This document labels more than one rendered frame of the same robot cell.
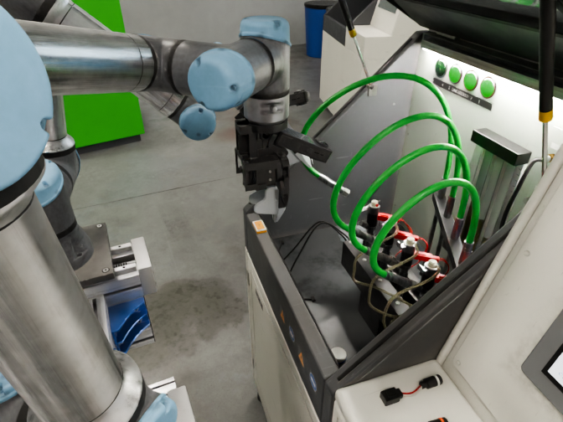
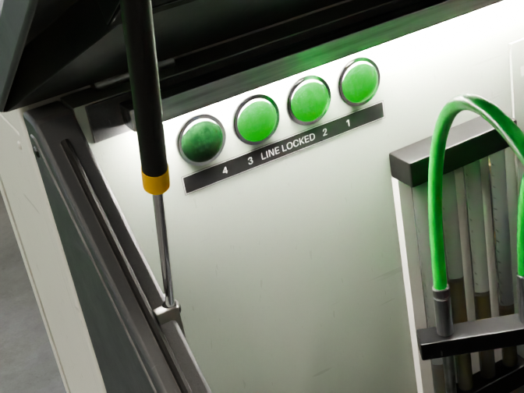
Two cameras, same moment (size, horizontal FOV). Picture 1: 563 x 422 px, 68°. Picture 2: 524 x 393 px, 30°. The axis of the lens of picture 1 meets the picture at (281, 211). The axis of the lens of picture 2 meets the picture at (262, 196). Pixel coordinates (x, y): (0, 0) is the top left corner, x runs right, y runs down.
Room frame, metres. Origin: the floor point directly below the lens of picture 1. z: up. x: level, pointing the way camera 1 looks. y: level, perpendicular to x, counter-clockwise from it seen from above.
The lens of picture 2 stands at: (1.19, 0.43, 1.74)
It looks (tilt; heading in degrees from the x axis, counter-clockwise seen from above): 27 degrees down; 265
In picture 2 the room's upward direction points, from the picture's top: 11 degrees counter-clockwise
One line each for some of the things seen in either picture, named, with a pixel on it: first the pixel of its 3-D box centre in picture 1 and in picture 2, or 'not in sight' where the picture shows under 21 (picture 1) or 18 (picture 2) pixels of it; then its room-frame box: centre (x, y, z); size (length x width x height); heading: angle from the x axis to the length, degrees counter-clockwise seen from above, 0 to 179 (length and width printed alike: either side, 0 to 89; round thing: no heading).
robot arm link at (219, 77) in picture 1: (221, 73); not in sight; (0.59, 0.08, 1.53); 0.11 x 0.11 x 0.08; 65
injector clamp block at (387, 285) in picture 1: (387, 299); not in sight; (0.77, -0.27, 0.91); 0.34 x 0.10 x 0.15; 19
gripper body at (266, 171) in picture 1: (263, 151); not in sight; (0.67, 0.03, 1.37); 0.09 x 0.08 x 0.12; 108
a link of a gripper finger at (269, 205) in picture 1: (268, 206); not in sight; (0.66, 0.02, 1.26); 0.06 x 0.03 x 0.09; 108
